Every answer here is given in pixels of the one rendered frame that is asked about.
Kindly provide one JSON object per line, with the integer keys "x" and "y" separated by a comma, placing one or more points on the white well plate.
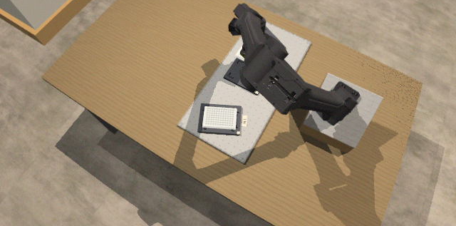
{"x": 238, "y": 55}
{"x": 217, "y": 117}

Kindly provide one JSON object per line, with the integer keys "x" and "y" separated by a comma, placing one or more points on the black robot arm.
{"x": 289, "y": 91}

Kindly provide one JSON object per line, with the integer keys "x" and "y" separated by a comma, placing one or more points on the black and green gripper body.
{"x": 243, "y": 51}

